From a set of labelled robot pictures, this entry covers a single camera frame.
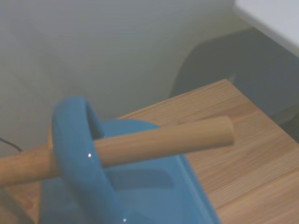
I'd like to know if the blue enamel mug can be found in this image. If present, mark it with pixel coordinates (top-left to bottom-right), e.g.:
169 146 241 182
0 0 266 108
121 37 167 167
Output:
38 94 222 224

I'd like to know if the wooden mug tree black base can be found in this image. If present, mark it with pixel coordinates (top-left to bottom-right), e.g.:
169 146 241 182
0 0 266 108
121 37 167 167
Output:
0 116 235 187

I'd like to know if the dark grey chair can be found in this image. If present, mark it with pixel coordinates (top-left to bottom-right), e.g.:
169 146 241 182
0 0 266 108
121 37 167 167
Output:
169 27 299 122

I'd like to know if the thin black camera cable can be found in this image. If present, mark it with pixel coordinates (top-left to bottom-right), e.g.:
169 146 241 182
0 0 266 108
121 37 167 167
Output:
0 137 22 153

